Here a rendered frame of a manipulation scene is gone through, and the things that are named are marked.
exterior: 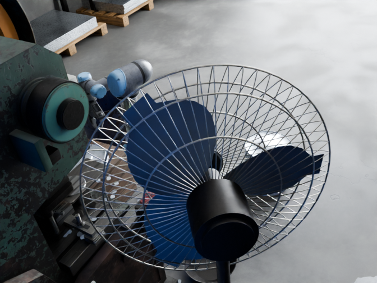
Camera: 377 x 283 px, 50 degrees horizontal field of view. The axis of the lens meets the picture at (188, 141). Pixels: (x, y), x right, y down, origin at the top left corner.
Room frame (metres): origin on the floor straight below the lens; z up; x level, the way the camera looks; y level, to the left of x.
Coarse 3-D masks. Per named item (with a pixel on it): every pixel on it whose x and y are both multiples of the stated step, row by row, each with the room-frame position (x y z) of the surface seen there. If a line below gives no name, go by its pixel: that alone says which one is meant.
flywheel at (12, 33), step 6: (0, 6) 1.62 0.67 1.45; (0, 12) 1.62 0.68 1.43; (6, 12) 1.64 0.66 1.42; (0, 18) 1.61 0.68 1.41; (6, 18) 1.63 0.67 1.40; (0, 24) 1.60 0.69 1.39; (6, 24) 1.62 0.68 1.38; (12, 24) 1.64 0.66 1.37; (0, 30) 1.60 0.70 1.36; (6, 30) 1.61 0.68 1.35; (12, 30) 1.63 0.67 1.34; (6, 36) 1.60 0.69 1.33; (12, 36) 1.63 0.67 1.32; (18, 36) 1.65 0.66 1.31
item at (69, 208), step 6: (60, 204) 1.17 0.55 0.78; (66, 204) 1.16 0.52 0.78; (54, 210) 1.14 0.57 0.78; (60, 210) 1.13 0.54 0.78; (66, 210) 1.13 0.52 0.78; (72, 210) 1.16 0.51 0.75; (42, 216) 1.14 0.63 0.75; (54, 216) 1.10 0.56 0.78; (60, 216) 1.11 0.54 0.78; (66, 216) 1.13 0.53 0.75; (60, 222) 1.10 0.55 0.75
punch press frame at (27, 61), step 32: (0, 64) 1.00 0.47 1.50; (32, 64) 1.07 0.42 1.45; (0, 96) 0.97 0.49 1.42; (0, 128) 0.93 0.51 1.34; (0, 160) 0.90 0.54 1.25; (64, 160) 1.06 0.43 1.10; (0, 192) 0.87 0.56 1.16; (32, 192) 0.94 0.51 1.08; (96, 192) 1.35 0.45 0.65; (0, 224) 0.83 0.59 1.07; (32, 224) 0.90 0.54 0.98; (0, 256) 0.79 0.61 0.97; (32, 256) 0.86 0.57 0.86
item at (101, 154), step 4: (92, 144) 2.06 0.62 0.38; (92, 148) 2.02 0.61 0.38; (96, 148) 2.02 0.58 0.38; (100, 148) 2.01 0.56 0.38; (92, 152) 1.98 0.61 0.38; (96, 152) 1.98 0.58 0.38; (100, 152) 1.97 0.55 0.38; (104, 152) 1.97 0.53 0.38; (88, 156) 1.94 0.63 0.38; (92, 156) 1.94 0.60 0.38; (96, 156) 1.94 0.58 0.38; (100, 156) 1.93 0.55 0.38; (104, 156) 1.93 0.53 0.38; (80, 160) 1.91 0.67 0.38; (76, 164) 1.88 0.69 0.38; (72, 168) 1.85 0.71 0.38
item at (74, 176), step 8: (88, 160) 1.43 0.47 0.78; (88, 168) 1.37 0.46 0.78; (96, 168) 1.36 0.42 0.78; (72, 176) 1.32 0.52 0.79; (88, 176) 1.32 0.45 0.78; (96, 176) 1.31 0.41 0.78; (72, 184) 1.27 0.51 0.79; (88, 184) 1.27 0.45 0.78; (72, 192) 1.22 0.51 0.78; (72, 200) 1.18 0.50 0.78; (80, 200) 1.23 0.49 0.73
